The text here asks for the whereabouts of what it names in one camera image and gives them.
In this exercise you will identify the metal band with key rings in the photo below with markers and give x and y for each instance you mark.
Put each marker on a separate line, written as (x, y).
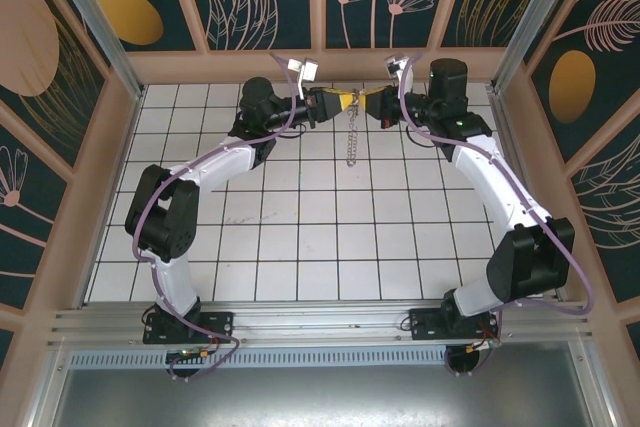
(352, 144)

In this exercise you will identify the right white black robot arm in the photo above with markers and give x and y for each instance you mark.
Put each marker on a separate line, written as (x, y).
(530, 262)

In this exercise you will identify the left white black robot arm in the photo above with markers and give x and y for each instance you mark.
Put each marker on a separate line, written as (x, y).
(160, 222)

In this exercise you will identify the grey metal sheet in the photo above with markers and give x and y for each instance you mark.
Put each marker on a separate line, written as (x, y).
(320, 397)

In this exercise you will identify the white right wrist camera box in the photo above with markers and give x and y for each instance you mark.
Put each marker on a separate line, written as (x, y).
(395, 64)

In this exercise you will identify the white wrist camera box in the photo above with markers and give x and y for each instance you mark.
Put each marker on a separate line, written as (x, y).
(395, 64)
(307, 69)

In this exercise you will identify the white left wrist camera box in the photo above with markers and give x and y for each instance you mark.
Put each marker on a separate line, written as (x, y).
(307, 69)

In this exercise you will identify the aluminium side rail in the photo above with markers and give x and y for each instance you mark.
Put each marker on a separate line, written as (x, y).
(501, 117)

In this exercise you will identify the aluminium corner post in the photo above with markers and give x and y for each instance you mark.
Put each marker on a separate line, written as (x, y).
(532, 22)
(97, 22)

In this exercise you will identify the aluminium mounting rail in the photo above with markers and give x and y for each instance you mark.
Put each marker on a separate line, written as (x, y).
(320, 319)

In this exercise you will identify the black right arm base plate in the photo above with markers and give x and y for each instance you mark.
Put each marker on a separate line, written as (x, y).
(425, 327)

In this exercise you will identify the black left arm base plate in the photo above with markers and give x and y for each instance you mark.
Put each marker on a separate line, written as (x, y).
(220, 322)

